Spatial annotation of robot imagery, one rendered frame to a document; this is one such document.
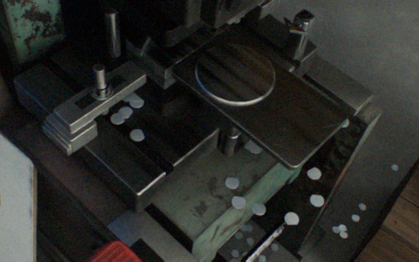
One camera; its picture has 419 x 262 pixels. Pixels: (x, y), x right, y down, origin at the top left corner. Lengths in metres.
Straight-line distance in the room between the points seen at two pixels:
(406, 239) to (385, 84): 0.87
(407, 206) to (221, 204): 0.58
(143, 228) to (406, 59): 1.52
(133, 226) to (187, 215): 0.08
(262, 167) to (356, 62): 1.21
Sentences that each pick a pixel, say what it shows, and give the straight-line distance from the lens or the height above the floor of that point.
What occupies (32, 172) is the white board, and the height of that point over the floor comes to 0.56.
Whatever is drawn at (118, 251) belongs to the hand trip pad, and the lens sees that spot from 0.69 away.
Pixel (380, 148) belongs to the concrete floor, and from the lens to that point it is 1.84.
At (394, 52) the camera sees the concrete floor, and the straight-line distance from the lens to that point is 2.17.
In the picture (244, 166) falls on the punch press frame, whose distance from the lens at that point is 0.90.
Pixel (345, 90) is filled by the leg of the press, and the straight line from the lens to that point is 1.06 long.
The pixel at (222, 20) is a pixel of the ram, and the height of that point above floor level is 0.91.
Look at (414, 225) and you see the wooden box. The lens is 1.30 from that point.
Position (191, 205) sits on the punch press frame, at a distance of 0.85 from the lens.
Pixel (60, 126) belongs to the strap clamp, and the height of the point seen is 0.73.
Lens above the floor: 1.40
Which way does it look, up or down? 54 degrees down
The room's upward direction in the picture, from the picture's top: 10 degrees clockwise
